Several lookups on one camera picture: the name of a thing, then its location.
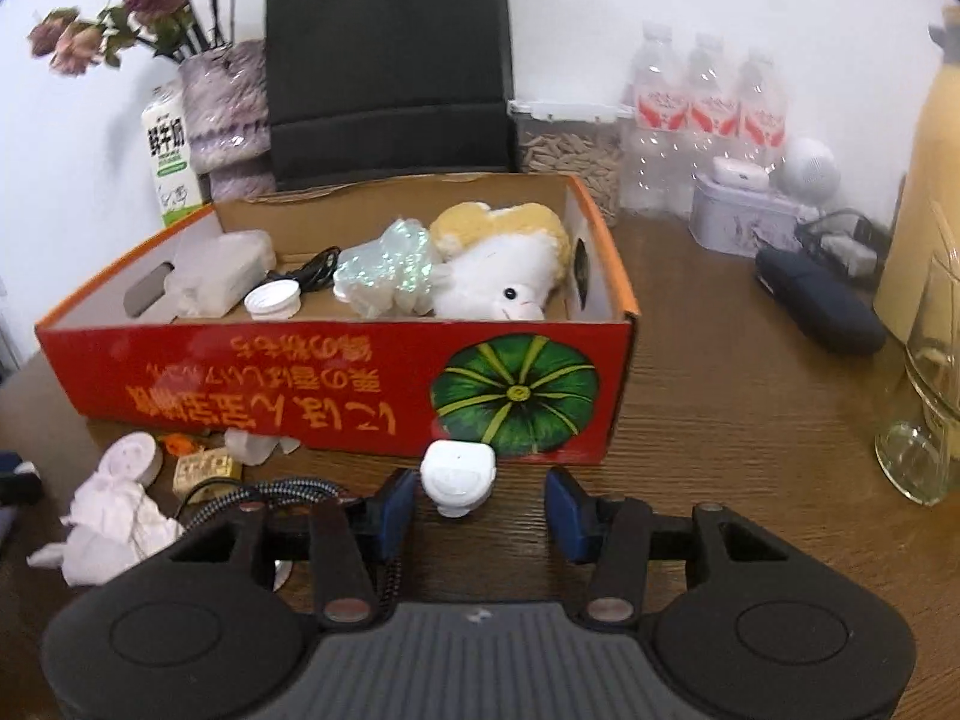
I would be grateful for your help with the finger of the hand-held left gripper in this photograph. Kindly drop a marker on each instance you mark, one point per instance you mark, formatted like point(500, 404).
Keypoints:
point(19, 491)

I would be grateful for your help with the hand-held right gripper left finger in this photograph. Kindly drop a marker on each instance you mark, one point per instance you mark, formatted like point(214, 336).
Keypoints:
point(396, 514)

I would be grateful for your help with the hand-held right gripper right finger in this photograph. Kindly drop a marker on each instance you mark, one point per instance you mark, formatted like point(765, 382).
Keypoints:
point(566, 517)

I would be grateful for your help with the small white plastic device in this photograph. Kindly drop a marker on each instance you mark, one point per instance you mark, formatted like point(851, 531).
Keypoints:
point(457, 476)

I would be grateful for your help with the white tissue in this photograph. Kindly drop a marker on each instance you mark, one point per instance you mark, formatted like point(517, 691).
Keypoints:
point(105, 532)

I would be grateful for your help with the red cardboard box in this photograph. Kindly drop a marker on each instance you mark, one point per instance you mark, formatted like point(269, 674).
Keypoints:
point(300, 382)

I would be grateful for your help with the small yellow block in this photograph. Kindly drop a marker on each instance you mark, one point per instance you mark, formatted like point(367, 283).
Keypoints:
point(202, 469)

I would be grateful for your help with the white round cap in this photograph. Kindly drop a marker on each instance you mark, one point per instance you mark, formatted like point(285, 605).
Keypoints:
point(274, 300)

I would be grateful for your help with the white and yellow plush toy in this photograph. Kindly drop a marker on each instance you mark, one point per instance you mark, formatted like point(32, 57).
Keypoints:
point(495, 270)

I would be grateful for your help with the white translucent plastic box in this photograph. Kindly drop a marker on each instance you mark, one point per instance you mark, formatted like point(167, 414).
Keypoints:
point(217, 270)

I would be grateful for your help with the clear container of seeds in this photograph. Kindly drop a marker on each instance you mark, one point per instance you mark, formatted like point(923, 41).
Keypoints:
point(570, 157)

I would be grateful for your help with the white round plastic object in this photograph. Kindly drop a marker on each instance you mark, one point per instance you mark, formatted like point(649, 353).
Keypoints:
point(131, 457)

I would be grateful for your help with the clear plastic piece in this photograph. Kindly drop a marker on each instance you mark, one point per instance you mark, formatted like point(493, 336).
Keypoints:
point(251, 446)

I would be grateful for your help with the small orange object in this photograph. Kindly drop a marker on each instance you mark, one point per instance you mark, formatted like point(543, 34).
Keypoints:
point(178, 444)

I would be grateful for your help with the dark glasses case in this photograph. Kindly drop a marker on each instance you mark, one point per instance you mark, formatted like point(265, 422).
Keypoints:
point(817, 300)

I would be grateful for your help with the pale purple tin box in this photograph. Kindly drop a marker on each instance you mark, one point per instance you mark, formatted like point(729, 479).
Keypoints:
point(742, 221)

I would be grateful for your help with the clear glass beaker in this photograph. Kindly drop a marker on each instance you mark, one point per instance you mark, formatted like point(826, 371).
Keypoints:
point(919, 450)

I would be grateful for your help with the white and green milk carton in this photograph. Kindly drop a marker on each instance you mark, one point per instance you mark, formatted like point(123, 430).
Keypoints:
point(169, 157)

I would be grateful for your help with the white earbuds case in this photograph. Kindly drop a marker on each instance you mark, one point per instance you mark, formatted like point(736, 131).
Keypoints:
point(739, 174)

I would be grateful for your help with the clear water bottle red label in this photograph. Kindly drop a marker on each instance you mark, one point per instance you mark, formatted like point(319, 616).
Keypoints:
point(712, 116)
point(761, 120)
point(652, 112)

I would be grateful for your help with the white round speaker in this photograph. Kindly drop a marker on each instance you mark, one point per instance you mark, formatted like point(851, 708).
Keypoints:
point(810, 169)

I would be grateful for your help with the purple speckled vase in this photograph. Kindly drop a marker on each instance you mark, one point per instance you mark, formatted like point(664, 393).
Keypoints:
point(225, 112)

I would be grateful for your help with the dried pink flower bouquet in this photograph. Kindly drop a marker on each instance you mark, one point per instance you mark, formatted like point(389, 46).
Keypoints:
point(79, 45)

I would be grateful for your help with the black paper bag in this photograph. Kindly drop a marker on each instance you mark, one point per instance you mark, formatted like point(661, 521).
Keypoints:
point(390, 52)

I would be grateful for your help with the yellow thermos jug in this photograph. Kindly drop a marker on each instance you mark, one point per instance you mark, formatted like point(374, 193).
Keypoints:
point(922, 202)

